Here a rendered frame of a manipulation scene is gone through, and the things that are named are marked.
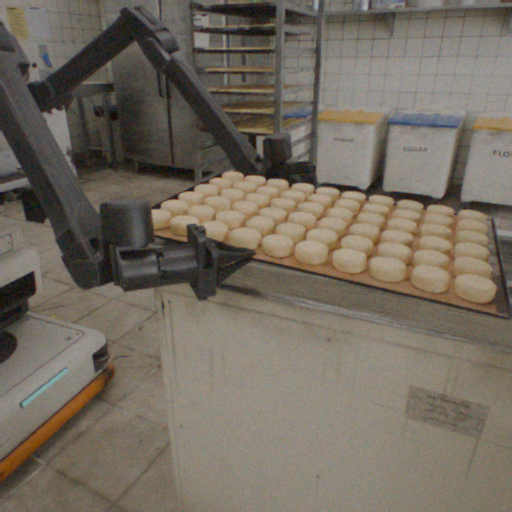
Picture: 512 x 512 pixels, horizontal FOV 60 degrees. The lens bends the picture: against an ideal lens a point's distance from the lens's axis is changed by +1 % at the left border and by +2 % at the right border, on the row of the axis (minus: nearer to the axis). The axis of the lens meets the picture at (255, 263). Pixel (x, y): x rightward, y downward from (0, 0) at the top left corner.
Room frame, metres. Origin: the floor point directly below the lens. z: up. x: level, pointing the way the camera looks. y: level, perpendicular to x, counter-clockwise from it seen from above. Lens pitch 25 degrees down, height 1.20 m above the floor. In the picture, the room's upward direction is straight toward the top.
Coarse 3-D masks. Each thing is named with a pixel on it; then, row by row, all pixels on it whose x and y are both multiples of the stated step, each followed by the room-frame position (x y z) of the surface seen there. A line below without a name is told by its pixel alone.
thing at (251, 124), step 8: (232, 120) 2.59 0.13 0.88; (240, 120) 2.62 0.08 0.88; (248, 120) 2.59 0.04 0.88; (256, 120) 2.59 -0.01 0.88; (264, 120) 2.63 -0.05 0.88; (272, 120) 2.59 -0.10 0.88; (288, 120) 2.61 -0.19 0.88; (296, 120) 2.59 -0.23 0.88; (240, 128) 2.32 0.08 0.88; (248, 128) 2.28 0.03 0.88; (256, 128) 2.28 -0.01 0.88; (264, 128) 2.29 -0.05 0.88; (272, 128) 2.27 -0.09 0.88
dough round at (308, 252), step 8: (296, 248) 0.62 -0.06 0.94; (304, 248) 0.61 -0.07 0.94; (312, 248) 0.61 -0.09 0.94; (320, 248) 0.62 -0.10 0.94; (328, 248) 0.62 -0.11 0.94; (296, 256) 0.61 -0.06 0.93; (304, 256) 0.60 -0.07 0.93; (312, 256) 0.60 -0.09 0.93; (320, 256) 0.60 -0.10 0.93; (312, 264) 0.60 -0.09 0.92
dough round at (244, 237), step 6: (240, 228) 0.68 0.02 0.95; (246, 228) 0.68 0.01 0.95; (252, 228) 0.68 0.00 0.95; (234, 234) 0.65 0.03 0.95; (240, 234) 0.65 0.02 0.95; (246, 234) 0.66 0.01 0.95; (252, 234) 0.66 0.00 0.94; (258, 234) 0.66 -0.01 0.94; (234, 240) 0.64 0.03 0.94; (240, 240) 0.64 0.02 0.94; (246, 240) 0.64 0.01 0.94; (252, 240) 0.64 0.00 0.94; (258, 240) 0.65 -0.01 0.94; (240, 246) 0.64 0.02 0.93; (246, 246) 0.64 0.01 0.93; (252, 246) 0.64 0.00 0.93
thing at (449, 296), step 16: (352, 224) 0.78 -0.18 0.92; (224, 240) 0.67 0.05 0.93; (304, 240) 0.69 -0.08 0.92; (416, 240) 0.72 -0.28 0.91; (256, 256) 0.62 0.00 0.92; (272, 256) 0.62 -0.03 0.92; (288, 256) 0.62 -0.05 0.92; (368, 256) 0.64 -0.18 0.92; (448, 256) 0.65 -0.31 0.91; (320, 272) 0.57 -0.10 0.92; (336, 272) 0.58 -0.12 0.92; (368, 272) 0.58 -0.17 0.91; (448, 272) 0.60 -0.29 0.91; (400, 288) 0.54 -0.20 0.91; (416, 288) 0.54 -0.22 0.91; (448, 288) 0.54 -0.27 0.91; (464, 304) 0.50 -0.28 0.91; (480, 304) 0.50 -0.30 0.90
